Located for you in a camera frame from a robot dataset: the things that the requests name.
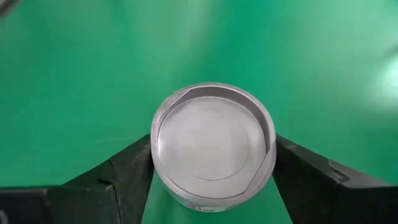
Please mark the mushroom can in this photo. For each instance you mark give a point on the mushroom can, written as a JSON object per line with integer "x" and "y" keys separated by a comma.
{"x": 211, "y": 146}

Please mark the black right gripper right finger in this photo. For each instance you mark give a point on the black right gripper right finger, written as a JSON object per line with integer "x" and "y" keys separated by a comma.
{"x": 317, "y": 193}

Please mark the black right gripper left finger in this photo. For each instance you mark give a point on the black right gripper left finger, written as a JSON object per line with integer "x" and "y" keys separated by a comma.
{"x": 109, "y": 193}

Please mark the green table mat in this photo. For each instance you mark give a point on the green table mat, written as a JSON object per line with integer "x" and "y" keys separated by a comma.
{"x": 62, "y": 77}

